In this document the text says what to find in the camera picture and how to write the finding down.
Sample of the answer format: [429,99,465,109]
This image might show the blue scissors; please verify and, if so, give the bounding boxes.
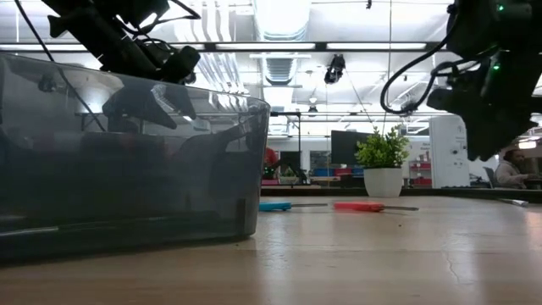
[258,201,329,213]

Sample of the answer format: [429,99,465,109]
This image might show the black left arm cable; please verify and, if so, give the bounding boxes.
[14,0,108,133]

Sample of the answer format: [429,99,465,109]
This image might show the thin dark paintbrush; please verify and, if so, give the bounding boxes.
[496,197,530,208]

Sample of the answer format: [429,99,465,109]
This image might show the white cabinet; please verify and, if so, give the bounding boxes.
[429,115,472,189]

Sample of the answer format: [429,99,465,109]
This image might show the black ceiling fixture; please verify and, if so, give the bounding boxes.
[323,53,346,86]

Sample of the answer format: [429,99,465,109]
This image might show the orange scissors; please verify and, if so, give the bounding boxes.
[333,201,420,213]

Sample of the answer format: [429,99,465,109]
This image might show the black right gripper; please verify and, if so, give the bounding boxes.
[426,58,542,163]

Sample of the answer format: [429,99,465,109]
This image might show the smoked grey plastic bin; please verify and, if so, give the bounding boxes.
[0,53,272,260]

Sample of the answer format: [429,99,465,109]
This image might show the black monitor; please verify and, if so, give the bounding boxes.
[329,130,374,167]

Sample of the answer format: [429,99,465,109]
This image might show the person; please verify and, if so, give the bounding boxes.
[493,147,535,191]
[262,146,281,181]

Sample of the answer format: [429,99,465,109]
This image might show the green plant in white pot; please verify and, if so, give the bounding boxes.
[354,125,411,199]

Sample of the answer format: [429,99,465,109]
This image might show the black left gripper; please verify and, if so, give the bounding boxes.
[102,45,202,130]

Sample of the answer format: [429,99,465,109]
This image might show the shelf with red boxes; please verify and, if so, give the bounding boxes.
[408,159,433,188]

